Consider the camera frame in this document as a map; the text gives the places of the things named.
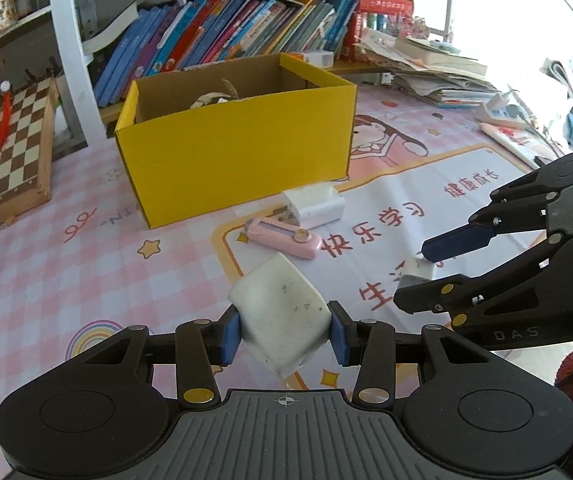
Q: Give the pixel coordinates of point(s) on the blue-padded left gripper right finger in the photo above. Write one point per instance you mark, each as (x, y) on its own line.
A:
(369, 345)

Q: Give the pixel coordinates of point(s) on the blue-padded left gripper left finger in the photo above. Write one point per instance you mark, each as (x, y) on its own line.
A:
(199, 346)

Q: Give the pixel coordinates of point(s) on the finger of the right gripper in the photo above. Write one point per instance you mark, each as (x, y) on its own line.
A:
(477, 233)
(459, 294)

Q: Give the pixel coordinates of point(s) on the small white object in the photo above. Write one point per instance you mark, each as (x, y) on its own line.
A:
(416, 271)

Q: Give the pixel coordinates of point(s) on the white sponge block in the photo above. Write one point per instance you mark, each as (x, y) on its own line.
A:
(284, 319)

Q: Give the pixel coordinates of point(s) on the white cream tube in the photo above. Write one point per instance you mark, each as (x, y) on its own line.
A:
(519, 142)

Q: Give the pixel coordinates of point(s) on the pink utility knife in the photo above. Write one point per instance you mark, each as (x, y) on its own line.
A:
(283, 237)

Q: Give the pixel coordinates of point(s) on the white charger plug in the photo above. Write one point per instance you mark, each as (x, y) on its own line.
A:
(312, 205)

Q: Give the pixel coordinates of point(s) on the stack of papers and books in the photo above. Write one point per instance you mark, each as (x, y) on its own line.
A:
(428, 69)

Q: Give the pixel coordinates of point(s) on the pink checkered tablecloth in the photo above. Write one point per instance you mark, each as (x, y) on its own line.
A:
(85, 265)

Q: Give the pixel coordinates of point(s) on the yellow cardboard box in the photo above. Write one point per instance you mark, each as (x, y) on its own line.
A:
(291, 126)

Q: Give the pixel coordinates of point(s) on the wooden chess board box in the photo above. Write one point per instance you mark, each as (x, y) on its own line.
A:
(26, 157)

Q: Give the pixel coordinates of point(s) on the red book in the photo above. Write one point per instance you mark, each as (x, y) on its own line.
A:
(388, 16)

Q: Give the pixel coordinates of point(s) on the row of books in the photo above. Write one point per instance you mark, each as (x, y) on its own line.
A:
(186, 33)

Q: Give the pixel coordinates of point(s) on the red tassel ornament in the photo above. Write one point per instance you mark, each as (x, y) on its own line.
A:
(5, 111)

